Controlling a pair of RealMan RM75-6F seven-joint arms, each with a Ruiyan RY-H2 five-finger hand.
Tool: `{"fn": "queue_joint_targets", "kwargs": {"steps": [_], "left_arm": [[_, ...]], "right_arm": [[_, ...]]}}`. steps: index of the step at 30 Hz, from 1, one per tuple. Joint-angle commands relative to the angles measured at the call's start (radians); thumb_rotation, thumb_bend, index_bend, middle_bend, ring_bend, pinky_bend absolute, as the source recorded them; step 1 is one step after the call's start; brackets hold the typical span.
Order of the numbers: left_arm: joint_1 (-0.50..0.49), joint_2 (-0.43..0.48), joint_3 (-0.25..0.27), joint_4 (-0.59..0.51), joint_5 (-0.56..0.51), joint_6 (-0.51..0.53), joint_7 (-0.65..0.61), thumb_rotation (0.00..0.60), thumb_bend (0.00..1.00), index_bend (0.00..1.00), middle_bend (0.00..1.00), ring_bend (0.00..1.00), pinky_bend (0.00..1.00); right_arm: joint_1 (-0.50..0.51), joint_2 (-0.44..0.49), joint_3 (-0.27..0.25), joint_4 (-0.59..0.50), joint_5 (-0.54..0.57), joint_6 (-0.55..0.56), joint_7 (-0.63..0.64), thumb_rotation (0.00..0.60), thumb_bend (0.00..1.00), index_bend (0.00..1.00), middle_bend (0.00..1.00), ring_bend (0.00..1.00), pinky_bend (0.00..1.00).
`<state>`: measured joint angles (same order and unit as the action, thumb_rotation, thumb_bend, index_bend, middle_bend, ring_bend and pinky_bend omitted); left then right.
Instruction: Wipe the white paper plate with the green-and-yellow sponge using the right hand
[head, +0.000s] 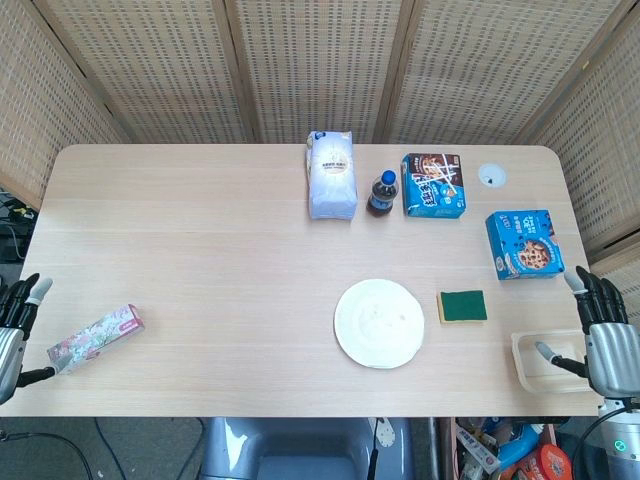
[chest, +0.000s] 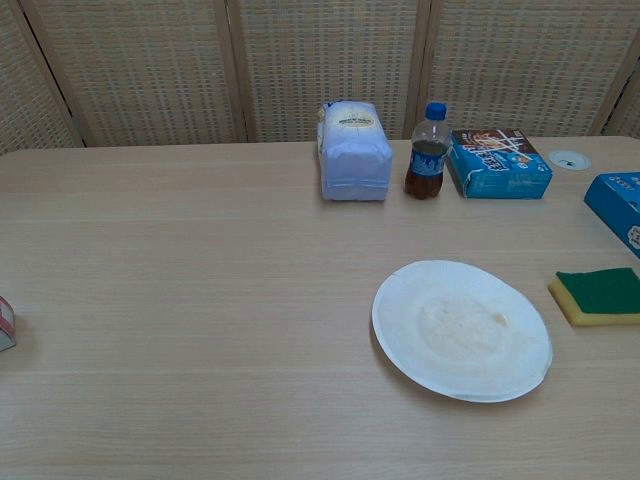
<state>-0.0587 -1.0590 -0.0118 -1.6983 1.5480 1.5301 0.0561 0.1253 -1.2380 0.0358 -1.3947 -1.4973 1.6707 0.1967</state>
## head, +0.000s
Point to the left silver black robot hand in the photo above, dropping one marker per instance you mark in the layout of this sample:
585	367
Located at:
12	350

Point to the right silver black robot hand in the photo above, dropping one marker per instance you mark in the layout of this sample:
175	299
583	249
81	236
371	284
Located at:
612	360

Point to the green yellow sponge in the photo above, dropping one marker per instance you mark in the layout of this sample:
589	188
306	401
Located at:
462	305

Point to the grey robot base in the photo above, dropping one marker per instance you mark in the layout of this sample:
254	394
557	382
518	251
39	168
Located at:
300	442

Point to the white round plate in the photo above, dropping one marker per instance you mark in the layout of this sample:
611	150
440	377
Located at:
379	325

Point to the beige plastic food container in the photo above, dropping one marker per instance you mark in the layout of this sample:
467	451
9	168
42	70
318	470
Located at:
530	372

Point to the floral tissue box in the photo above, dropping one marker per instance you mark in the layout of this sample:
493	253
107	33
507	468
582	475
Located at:
95	337

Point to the crate of assorted clutter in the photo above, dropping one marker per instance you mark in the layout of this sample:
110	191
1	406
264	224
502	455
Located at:
520	450

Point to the blue chocolate chip cookie box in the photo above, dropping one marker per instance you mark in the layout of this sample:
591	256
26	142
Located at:
525	245

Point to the blue chocolate stick biscuit box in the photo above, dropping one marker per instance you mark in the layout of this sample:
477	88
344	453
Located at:
434	187

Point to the cola bottle with blue cap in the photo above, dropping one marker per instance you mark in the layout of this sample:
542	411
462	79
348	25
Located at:
382	197

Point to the white flour bag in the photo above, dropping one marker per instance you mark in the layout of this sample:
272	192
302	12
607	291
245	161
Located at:
332	185

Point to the bamboo folding screen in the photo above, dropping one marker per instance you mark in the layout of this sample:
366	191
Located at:
320	65

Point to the white perforated bracket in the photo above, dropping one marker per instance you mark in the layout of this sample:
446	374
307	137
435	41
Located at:
385	433

